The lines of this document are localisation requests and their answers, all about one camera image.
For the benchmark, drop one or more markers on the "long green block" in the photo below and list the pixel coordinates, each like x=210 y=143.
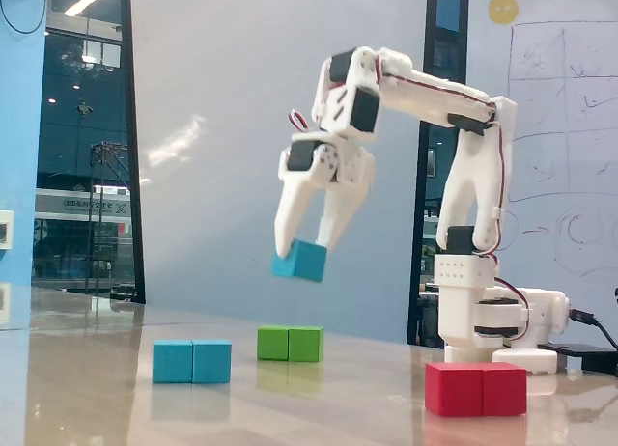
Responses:
x=289 y=343

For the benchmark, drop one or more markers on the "metal scaffold tower outside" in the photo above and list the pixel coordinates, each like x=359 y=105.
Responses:
x=108 y=149

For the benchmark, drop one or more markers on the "small blue cube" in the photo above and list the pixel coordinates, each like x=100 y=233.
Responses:
x=306 y=262

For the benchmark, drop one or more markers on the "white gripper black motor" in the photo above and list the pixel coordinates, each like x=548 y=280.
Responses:
x=315 y=176

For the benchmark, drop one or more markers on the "black window frame post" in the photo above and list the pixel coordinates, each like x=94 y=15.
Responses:
x=427 y=45
x=132 y=151

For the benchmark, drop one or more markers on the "long blue block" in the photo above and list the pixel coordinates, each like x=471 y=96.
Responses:
x=190 y=361

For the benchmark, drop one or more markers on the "black power adapter box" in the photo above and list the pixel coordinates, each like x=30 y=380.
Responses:
x=584 y=354

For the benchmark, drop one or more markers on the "whiteboard with marker drawings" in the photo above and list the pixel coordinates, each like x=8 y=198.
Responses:
x=565 y=79

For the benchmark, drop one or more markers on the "yellow round sticker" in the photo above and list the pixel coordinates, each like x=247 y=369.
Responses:
x=503 y=7

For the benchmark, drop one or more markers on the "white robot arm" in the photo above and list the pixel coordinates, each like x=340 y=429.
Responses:
x=473 y=175

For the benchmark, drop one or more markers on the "long red block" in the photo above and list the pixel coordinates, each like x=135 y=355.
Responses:
x=475 y=390

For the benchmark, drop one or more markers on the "white wall socket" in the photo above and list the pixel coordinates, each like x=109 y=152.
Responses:
x=6 y=230

